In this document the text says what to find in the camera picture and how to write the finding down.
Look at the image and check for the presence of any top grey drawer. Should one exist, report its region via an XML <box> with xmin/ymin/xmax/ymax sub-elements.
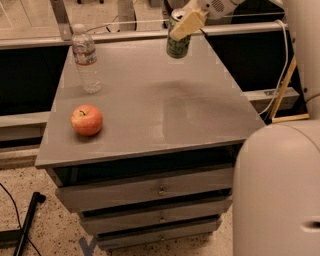
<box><xmin>56</xmin><ymin>164</ymin><xmax>233</xmax><ymax>212</ymax></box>

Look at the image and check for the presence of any black floor cable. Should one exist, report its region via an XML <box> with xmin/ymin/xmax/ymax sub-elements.
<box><xmin>0</xmin><ymin>182</ymin><xmax>43</xmax><ymax>256</ymax></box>

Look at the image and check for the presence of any green soda can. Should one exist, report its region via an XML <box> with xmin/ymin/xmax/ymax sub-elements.
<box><xmin>166</xmin><ymin>8</ymin><xmax>191</xmax><ymax>59</ymax></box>

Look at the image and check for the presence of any grey drawer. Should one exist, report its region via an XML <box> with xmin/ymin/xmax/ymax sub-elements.
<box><xmin>56</xmin><ymin>164</ymin><xmax>233</xmax><ymax>212</ymax></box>
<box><xmin>97</xmin><ymin>216</ymin><xmax>221</xmax><ymax>250</ymax></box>
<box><xmin>80</xmin><ymin>191</ymin><xmax>232</xmax><ymax>234</ymax></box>

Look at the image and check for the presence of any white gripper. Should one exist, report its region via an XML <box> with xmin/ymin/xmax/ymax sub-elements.
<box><xmin>169</xmin><ymin>0</ymin><xmax>245</xmax><ymax>41</ymax></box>

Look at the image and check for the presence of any middle grey drawer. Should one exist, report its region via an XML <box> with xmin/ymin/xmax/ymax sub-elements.
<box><xmin>80</xmin><ymin>191</ymin><xmax>232</xmax><ymax>234</ymax></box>

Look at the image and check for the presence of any clear plastic water bottle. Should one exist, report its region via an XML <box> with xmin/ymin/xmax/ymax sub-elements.
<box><xmin>72</xmin><ymin>24</ymin><xmax>103</xmax><ymax>94</ymax></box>

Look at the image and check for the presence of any grey metal railing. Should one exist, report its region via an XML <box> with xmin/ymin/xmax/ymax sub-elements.
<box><xmin>0</xmin><ymin>0</ymin><xmax>284</xmax><ymax>49</ymax></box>

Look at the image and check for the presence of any red apple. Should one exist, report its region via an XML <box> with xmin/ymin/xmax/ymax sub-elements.
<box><xmin>70</xmin><ymin>105</ymin><xmax>103</xmax><ymax>136</ymax></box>

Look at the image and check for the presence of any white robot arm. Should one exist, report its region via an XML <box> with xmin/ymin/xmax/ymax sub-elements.
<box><xmin>232</xmin><ymin>0</ymin><xmax>320</xmax><ymax>256</ymax></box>

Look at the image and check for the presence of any grey drawer cabinet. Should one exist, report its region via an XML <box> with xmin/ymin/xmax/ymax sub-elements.
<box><xmin>36</xmin><ymin>36</ymin><xmax>263</xmax><ymax>240</ymax></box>

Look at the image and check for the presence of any black metal stand leg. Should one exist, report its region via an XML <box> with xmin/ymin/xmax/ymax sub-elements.
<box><xmin>0</xmin><ymin>192</ymin><xmax>46</xmax><ymax>256</ymax></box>

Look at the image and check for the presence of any bottom grey drawer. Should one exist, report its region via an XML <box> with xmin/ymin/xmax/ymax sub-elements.
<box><xmin>97</xmin><ymin>216</ymin><xmax>221</xmax><ymax>250</ymax></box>

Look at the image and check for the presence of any white cable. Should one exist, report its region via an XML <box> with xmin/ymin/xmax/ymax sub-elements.
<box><xmin>258</xmin><ymin>19</ymin><xmax>289</xmax><ymax>117</ymax></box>

